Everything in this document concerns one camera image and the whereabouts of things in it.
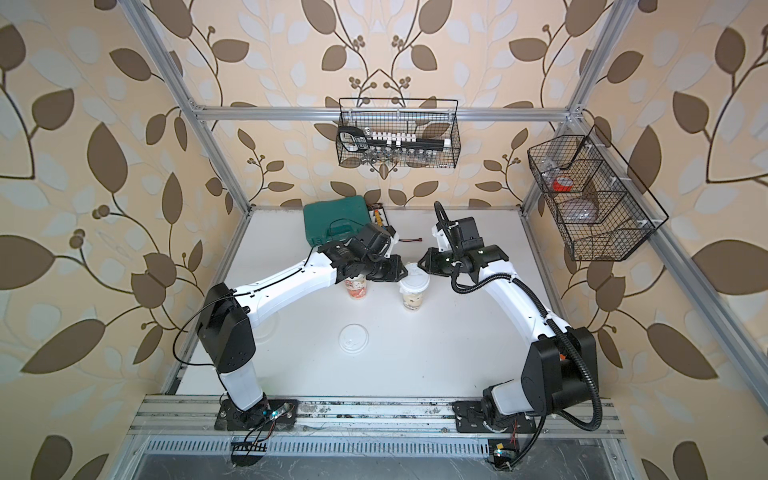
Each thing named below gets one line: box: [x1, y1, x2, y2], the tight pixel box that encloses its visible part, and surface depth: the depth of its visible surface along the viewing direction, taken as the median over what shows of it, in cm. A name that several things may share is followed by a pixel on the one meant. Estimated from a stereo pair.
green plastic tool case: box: [304, 196, 371, 248], surface depth 117 cm
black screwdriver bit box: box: [367, 202, 389, 228], surface depth 121 cm
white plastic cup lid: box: [399, 262, 430, 294], surface depth 82 cm
